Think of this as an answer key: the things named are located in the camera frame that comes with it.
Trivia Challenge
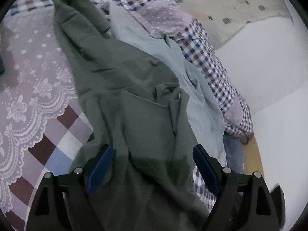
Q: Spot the dark green shirt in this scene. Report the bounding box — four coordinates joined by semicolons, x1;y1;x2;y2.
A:
52;0;208;230

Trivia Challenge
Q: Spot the light grey-blue shirt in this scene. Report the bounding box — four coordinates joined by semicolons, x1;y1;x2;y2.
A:
97;1;227;165

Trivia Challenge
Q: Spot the checkered bed sheet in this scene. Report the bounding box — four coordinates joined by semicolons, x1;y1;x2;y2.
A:
0;0;218;231

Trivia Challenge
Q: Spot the pineapple print curtain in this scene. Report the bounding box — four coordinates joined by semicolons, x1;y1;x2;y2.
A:
174;0;291;49

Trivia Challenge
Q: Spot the wooden bed frame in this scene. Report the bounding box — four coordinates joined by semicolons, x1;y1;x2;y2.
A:
244;137;264;176

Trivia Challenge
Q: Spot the checkered folded quilt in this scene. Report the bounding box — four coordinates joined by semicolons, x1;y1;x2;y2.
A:
113;0;254;144

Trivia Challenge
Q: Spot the blue denim pillow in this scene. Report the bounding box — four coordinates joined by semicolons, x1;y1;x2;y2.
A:
223;132;245;174

